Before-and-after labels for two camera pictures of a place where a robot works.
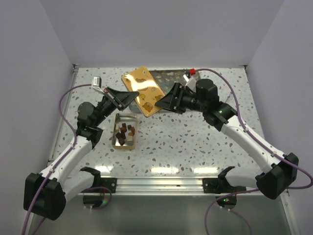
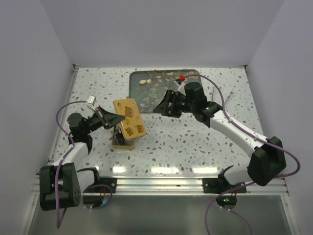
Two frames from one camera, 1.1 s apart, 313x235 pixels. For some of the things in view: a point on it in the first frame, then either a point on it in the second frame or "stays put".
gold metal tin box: x=124 y=130 stays put
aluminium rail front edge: x=164 y=186 stays put
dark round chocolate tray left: x=121 y=139 stays put
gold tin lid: x=141 y=80 → x=132 y=126
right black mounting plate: x=220 y=185 stays put
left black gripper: x=123 y=98 → x=108 y=119
